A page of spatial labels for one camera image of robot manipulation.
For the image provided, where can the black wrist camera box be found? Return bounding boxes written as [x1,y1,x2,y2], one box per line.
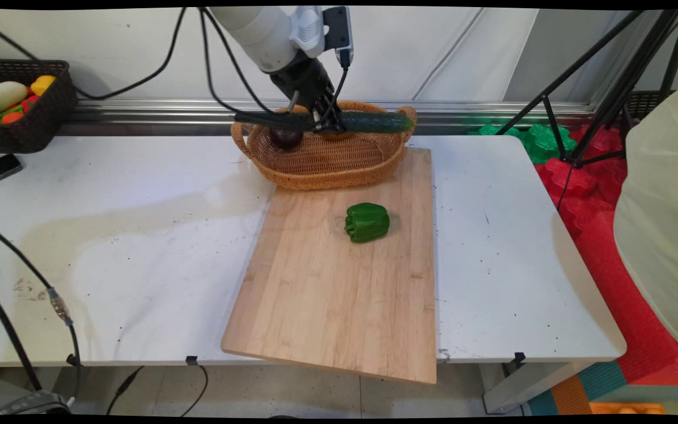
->
[322,6,355,69]

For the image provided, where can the dark purple onion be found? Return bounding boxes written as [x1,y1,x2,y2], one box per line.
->
[269,126,305,150]

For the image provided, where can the black tripod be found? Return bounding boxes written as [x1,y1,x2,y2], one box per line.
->
[495,9,678,165]

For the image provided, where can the green foam mat pieces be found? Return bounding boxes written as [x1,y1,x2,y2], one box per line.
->
[470,122,578,165]

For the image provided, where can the metal window rail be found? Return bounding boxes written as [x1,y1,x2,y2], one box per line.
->
[56,98,596,137]

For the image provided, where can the teal and orange foam mat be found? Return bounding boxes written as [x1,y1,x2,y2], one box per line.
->
[526,359,678,416]

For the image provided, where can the dark woven bin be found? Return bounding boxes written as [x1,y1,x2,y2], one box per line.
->
[623,90,678,129]

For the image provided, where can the white table leg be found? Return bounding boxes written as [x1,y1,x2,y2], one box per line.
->
[481,360,596,415]

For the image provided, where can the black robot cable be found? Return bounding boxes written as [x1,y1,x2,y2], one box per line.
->
[0,7,188,101]

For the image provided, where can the dark brown woven basket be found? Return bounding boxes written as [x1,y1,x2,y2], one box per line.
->
[0,59,78,155]

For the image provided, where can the dark green cucumber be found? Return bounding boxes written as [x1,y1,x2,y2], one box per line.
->
[234,110,416,134]

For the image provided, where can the grey stand base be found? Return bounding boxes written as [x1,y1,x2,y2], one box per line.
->
[0,371,74,416]

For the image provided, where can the red foam mat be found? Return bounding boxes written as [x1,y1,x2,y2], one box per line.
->
[534,124,678,386]

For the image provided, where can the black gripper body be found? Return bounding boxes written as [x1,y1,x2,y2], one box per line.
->
[269,54,340,121]

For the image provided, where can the cream fabric cover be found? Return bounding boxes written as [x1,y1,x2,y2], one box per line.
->
[612,65,678,361]

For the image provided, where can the black cable with metal connector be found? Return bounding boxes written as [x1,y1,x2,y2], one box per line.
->
[0,218,82,407]

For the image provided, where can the tan wicker basket with handles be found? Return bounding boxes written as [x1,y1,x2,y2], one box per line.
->
[231,100,418,191]

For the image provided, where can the green bell pepper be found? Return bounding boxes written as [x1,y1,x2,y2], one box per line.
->
[344,203,391,244]

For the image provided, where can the yellow toy pepper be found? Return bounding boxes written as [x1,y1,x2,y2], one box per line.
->
[30,75,57,97]

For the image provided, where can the thin black cable with plug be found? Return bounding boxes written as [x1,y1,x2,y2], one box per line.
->
[106,365,209,417]

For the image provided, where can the wooden cutting board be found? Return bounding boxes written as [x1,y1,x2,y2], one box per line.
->
[221,147,438,386]

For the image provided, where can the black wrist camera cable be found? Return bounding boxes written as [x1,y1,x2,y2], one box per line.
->
[198,7,351,118]

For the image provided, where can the cream toy eggplant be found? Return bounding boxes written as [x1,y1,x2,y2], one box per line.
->
[0,81,29,114]

